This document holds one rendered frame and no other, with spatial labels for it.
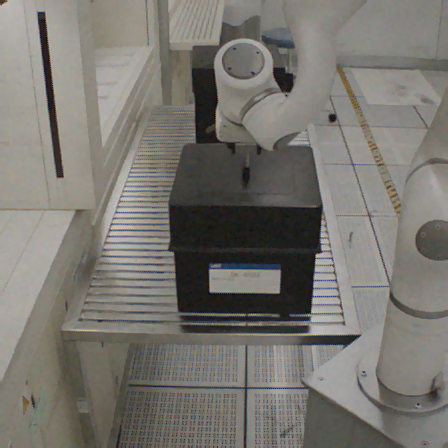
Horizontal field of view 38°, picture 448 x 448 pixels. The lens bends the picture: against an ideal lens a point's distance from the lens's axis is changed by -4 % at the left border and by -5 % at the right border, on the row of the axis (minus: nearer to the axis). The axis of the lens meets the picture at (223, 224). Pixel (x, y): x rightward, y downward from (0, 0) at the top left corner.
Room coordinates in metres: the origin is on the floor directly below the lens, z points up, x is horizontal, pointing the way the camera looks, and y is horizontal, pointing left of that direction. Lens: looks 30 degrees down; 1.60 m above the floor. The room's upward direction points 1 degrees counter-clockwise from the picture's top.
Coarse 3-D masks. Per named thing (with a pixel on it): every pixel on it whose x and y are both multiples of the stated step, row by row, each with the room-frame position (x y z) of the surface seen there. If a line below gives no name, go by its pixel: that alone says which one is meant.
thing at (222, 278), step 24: (192, 264) 1.09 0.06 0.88; (216, 264) 1.08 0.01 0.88; (240, 264) 1.08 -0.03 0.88; (264, 264) 1.08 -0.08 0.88; (288, 264) 1.08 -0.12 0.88; (312, 264) 1.08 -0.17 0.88; (192, 288) 1.09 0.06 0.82; (216, 288) 1.08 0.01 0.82; (240, 288) 1.08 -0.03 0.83; (264, 288) 1.08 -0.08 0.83; (288, 288) 1.08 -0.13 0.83; (312, 288) 1.08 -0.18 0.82; (192, 312) 1.09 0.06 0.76; (216, 312) 1.08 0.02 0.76; (240, 312) 1.08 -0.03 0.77; (264, 312) 1.08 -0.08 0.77; (288, 312) 1.08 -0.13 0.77
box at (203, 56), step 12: (192, 48) 2.19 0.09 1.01; (204, 48) 2.18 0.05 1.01; (216, 48) 2.18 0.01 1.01; (276, 48) 2.18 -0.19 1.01; (192, 60) 2.04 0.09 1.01; (204, 60) 2.04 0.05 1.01; (276, 60) 2.03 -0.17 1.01; (192, 72) 1.95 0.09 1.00; (204, 72) 1.95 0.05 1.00; (276, 72) 1.95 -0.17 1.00; (192, 84) 1.95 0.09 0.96; (204, 84) 1.95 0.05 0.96; (204, 96) 1.95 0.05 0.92; (216, 96) 1.95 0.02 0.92; (204, 108) 1.95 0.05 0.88; (216, 108) 1.95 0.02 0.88; (204, 120) 1.95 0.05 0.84; (204, 132) 1.95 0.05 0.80
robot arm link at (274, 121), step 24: (288, 0) 0.93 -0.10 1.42; (312, 0) 0.90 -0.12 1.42; (336, 0) 0.89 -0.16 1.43; (360, 0) 0.89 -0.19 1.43; (288, 24) 0.92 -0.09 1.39; (312, 24) 0.90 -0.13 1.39; (336, 24) 0.90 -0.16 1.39; (312, 48) 0.88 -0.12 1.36; (312, 72) 0.87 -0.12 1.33; (288, 96) 0.88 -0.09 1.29; (312, 96) 0.87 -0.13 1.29; (264, 120) 0.89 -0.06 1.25; (288, 120) 0.88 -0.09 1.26; (312, 120) 0.91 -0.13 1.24; (264, 144) 0.89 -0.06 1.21
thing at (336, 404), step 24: (360, 336) 1.00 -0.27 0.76; (336, 360) 0.93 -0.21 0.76; (312, 384) 0.87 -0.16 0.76; (336, 384) 0.87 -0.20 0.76; (312, 408) 0.87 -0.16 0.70; (336, 408) 0.83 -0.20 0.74; (360, 408) 0.80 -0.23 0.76; (384, 408) 0.80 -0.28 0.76; (312, 432) 0.86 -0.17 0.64; (336, 432) 0.82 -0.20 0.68; (360, 432) 0.79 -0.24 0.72; (384, 432) 0.74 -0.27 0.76; (408, 432) 0.74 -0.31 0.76; (432, 432) 0.74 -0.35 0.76
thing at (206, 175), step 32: (192, 160) 1.28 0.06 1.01; (224, 160) 1.27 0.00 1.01; (256, 160) 1.27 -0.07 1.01; (288, 160) 1.27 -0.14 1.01; (192, 192) 1.13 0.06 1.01; (224, 192) 1.13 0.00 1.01; (256, 192) 1.13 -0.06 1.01; (288, 192) 1.13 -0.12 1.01; (320, 192) 1.13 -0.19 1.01; (192, 224) 1.08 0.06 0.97; (224, 224) 1.08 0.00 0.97; (256, 224) 1.07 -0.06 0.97; (288, 224) 1.07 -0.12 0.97; (320, 224) 1.07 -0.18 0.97
